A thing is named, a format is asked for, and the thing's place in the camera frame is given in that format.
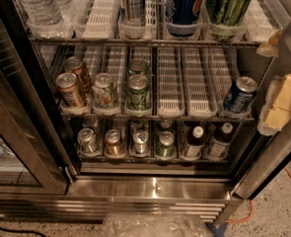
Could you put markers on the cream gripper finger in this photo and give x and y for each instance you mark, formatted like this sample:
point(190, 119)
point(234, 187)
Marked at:
point(276, 111)
point(270, 47)

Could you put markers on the silver blue redbull can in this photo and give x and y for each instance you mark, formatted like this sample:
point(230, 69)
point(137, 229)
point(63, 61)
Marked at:
point(133, 13)

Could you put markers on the blue can middle shelf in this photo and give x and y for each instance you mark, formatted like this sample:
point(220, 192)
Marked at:
point(240, 95)

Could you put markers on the tall green can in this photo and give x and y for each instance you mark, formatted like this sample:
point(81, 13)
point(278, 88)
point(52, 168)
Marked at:
point(226, 15)

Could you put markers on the blue pepsi can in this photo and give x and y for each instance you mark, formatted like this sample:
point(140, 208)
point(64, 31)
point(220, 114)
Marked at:
point(182, 17)

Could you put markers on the green can bottom shelf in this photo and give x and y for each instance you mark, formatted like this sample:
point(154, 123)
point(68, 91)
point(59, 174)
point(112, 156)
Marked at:
point(166, 145)

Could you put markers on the green can behind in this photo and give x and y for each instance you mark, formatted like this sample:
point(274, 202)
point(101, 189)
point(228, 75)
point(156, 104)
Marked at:
point(137, 66)

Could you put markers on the green can front middle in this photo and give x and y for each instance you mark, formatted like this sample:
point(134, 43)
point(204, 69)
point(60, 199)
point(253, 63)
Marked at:
point(138, 93)

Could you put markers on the silver can bottom shelf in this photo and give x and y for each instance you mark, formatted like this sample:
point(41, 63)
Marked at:
point(140, 139)

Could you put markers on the white green can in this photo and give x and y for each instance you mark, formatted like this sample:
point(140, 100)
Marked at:
point(105, 91)

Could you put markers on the steel fridge cabinet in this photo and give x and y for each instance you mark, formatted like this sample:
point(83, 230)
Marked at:
point(184, 82)

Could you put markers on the gold can bottom shelf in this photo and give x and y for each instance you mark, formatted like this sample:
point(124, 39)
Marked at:
point(113, 143)

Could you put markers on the gold can behind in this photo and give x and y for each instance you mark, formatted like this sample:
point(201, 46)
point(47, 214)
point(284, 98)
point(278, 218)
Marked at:
point(79, 68)

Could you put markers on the green silver can bottom left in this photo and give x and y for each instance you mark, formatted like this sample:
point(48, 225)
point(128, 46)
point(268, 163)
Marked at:
point(88, 141)

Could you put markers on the gold can front left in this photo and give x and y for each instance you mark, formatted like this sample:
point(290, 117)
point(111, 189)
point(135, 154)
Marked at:
point(70, 89)

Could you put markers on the glass fridge door left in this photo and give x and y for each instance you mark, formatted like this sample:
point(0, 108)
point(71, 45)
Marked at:
point(34, 165)

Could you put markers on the dark bottle white cap right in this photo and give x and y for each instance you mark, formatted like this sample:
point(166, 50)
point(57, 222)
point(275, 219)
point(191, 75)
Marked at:
point(219, 141)

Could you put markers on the dark bottle white cap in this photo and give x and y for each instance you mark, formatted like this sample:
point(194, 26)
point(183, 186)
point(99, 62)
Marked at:
point(219, 141)
point(194, 142)

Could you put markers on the dark bottle white cap left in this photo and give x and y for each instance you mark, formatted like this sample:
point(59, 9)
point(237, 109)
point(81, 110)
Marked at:
point(194, 142)

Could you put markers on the clear plastic bag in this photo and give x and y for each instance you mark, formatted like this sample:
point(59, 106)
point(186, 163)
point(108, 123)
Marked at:
point(154, 225)

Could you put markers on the middle wire shelf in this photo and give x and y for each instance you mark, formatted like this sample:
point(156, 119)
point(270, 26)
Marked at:
point(70, 116)

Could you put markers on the wire shelf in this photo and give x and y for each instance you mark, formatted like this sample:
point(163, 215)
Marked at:
point(70, 116)
point(145, 42)

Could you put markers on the top wire shelf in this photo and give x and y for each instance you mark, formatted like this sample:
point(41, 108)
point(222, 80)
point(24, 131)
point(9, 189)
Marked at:
point(145, 42)

